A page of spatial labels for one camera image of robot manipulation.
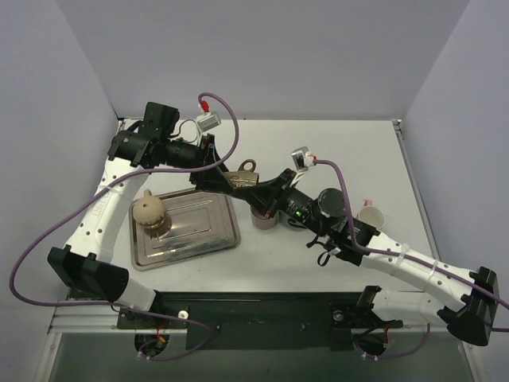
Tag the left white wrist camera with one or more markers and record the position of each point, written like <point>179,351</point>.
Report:
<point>207,121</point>

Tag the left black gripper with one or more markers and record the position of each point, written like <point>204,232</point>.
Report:
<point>209,160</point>

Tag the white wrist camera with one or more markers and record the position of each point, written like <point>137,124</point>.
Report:
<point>207,121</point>
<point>303,160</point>

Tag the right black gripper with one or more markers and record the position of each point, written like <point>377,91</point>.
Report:
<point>281,191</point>

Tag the small brown mug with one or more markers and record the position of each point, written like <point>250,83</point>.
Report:
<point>244,176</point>

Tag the teal glazed mug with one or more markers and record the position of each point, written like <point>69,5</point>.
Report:
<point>290,222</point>

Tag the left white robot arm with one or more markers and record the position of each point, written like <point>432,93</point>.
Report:
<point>148,146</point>

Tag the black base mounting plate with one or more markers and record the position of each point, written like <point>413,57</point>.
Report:
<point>261,320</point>

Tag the pink faceted mug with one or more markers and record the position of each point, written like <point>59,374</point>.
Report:
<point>370,214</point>

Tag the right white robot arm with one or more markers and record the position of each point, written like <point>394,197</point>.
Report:
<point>462,300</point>

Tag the mauve cylindrical mug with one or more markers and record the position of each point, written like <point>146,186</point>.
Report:
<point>262,222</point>

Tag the cream beige mug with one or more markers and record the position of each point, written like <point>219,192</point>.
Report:
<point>149,211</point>

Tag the stainless steel tray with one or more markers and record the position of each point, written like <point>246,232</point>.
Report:
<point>197,223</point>

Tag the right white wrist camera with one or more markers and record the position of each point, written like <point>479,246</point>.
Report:
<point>303,160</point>

